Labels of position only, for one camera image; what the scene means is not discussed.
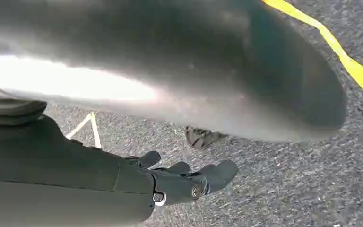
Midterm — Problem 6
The robot right arm ribbed sleeve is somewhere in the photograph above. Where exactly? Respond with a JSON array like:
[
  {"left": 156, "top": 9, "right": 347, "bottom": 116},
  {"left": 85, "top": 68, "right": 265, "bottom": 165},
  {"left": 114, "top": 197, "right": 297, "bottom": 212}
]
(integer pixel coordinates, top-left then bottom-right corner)
[{"left": 0, "top": 98, "right": 48, "bottom": 127}]

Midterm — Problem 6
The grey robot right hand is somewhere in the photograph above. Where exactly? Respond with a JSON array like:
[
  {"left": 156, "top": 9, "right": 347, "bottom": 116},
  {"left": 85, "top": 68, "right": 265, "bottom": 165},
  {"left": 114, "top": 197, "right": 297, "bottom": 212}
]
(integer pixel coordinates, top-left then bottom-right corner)
[{"left": 0, "top": 116, "right": 239, "bottom": 227}]

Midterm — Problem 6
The pale floor tape corner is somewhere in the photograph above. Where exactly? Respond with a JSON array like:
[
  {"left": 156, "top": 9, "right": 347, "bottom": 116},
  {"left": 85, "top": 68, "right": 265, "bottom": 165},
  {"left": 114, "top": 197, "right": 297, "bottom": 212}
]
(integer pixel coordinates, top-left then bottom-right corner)
[{"left": 65, "top": 111, "right": 103, "bottom": 149}]

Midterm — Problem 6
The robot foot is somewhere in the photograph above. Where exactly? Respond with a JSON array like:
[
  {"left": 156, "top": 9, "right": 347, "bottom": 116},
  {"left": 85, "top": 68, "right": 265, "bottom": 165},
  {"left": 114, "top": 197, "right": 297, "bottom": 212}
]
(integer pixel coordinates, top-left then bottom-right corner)
[{"left": 185, "top": 126, "right": 229, "bottom": 150}]

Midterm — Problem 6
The dark grey robot leg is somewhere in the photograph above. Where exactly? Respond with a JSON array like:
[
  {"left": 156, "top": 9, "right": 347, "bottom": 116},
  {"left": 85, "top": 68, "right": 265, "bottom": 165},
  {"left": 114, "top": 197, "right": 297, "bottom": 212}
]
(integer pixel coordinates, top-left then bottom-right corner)
[{"left": 0, "top": 0, "right": 348, "bottom": 143}]

